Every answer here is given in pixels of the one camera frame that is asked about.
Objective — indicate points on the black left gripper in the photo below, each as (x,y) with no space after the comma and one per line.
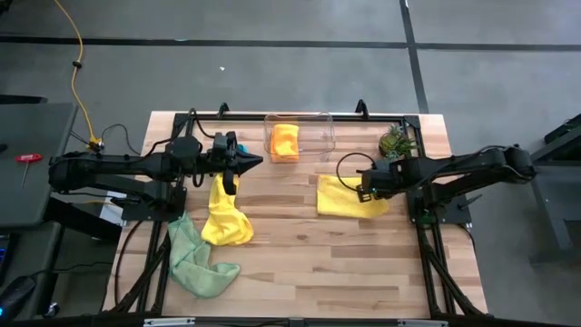
(224,154)

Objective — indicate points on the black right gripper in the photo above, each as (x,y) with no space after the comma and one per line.
(383,181)

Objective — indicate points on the orange microfiber towel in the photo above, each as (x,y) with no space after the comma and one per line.
(285,143)

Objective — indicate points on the yellow microfiber towel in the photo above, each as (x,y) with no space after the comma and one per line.
(338,200)
(227,222)

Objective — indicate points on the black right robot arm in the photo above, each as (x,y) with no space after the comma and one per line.
(463,168)

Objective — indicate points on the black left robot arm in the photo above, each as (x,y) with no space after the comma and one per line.
(136,165)

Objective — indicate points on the teal microfiber towel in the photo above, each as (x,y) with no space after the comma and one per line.
(242,148)

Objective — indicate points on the light green microfiber towel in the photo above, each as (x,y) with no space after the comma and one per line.
(190,259)

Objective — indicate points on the potted succulent plant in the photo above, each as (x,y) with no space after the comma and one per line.
(396,141)

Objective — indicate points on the black table clamp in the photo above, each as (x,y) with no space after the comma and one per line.
(361,108)
(223,110)

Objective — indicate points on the clear plastic bin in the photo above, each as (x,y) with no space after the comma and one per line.
(318,136)

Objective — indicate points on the white paper sheet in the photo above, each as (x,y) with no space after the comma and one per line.
(115,200)

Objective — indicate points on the dark metal side table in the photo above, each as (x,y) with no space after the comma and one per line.
(554,191)

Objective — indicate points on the dark grey side desk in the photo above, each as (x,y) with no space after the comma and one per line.
(32,136)

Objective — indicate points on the black computer mouse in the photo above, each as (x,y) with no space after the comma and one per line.
(16,295)

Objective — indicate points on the silver metal bracket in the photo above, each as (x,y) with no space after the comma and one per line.
(422,323)
(168,322)

